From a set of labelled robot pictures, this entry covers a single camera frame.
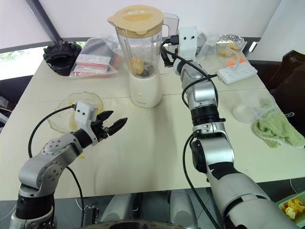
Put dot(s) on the white power strip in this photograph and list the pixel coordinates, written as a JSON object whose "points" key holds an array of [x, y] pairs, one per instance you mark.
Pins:
{"points": [[238, 74]]}

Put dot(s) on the black clamp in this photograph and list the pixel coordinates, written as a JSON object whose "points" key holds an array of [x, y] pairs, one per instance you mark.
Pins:
{"points": [[91, 214]]}

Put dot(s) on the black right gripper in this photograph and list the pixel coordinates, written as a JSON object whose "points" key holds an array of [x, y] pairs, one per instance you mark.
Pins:
{"points": [[170, 62]]}

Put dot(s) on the black crumpled bag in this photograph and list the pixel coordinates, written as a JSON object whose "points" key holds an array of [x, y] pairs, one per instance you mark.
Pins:
{"points": [[62, 58]]}

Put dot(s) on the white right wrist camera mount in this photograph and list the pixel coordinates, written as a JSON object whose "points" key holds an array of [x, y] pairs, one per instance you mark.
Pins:
{"points": [[188, 45]]}

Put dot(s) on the white marker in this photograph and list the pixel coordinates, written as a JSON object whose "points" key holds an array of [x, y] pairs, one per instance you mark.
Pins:
{"points": [[253, 47]]}

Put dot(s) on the clear crumpled plastic bag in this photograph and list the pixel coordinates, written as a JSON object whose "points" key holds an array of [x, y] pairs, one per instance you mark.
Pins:
{"points": [[108, 41]]}

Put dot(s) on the green bin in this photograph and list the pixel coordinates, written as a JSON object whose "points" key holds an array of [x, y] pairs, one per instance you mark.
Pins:
{"points": [[301, 220]]}

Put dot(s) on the clear zip bags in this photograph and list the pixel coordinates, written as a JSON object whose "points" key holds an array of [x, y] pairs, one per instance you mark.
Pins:
{"points": [[97, 46]]}

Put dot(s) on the clear blender jar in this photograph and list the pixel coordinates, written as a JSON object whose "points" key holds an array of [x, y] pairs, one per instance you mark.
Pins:
{"points": [[124, 47]]}

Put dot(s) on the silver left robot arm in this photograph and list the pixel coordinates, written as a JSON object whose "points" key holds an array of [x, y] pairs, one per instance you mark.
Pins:
{"points": [[47, 164]]}

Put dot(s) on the black chair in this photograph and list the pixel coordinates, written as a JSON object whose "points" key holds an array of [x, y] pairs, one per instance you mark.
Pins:
{"points": [[290, 83]]}

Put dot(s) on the yellow food scraps pile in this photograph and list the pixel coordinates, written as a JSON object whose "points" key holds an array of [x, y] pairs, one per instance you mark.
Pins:
{"points": [[290, 208]]}

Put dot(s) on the green towel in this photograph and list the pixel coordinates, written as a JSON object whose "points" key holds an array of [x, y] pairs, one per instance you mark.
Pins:
{"points": [[278, 131]]}

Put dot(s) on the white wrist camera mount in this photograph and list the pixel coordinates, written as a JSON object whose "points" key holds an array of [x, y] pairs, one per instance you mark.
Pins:
{"points": [[188, 45], [83, 114]]}

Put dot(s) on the clear plastic container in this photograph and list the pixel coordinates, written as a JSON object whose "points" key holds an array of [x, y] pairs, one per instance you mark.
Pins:
{"points": [[208, 53]]}

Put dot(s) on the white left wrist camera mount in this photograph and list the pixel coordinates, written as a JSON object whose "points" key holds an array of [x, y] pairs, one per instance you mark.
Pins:
{"points": [[83, 114]]}

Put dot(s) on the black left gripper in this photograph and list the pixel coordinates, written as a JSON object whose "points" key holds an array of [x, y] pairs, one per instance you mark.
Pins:
{"points": [[101, 131]]}

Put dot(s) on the cream blender lid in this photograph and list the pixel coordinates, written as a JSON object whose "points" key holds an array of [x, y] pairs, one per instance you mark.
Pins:
{"points": [[135, 19]]}

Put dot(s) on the clear plastic cup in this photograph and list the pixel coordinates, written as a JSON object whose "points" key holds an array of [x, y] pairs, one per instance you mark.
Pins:
{"points": [[245, 112]]}

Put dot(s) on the silver foil tray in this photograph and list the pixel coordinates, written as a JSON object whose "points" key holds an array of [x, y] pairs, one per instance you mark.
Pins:
{"points": [[231, 40]]}

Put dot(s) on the dark slanted pole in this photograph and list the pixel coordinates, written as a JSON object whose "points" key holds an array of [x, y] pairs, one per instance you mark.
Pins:
{"points": [[43, 21]]}

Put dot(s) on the zip bag with red strips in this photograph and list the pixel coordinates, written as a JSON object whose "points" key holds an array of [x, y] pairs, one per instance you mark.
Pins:
{"points": [[91, 65]]}

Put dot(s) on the cream blender base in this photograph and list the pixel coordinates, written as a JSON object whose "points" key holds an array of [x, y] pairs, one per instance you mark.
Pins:
{"points": [[145, 93]]}

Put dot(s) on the clear glass bowl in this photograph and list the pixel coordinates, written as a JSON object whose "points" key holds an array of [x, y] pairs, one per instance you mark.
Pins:
{"points": [[62, 112]]}

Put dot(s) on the dark low shelf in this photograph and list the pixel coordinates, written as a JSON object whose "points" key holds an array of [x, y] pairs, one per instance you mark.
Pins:
{"points": [[14, 90]]}

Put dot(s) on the grey rounded shape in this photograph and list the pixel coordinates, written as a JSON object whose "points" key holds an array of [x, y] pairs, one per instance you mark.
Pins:
{"points": [[119, 210], [183, 210]]}

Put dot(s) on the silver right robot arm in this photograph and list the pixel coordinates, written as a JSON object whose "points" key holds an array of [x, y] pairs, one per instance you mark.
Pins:
{"points": [[214, 148]]}

